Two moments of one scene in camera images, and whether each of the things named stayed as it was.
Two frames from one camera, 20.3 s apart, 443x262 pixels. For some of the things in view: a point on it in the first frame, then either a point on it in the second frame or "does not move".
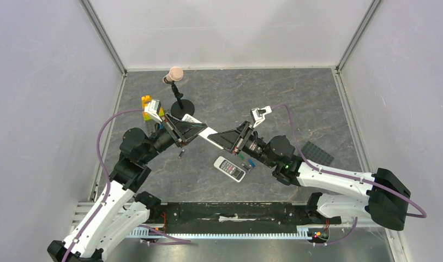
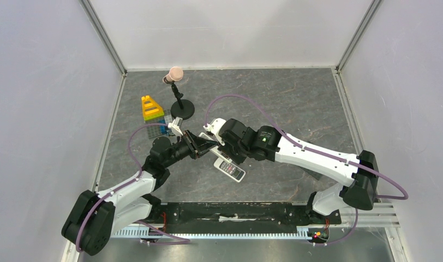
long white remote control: (204, 134) to (215, 149)
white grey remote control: (229, 168) does not move
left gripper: (183, 131) to (195, 143)
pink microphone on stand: (181, 108) does not move
